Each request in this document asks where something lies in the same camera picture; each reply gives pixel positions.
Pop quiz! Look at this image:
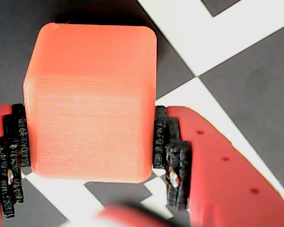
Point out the orange cube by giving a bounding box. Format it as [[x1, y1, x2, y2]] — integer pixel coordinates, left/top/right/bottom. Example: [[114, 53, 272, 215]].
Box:
[[22, 22, 158, 184]]

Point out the black white marker checkerboard mat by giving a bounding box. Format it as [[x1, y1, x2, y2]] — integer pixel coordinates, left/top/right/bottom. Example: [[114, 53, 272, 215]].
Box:
[[0, 0, 284, 227]]

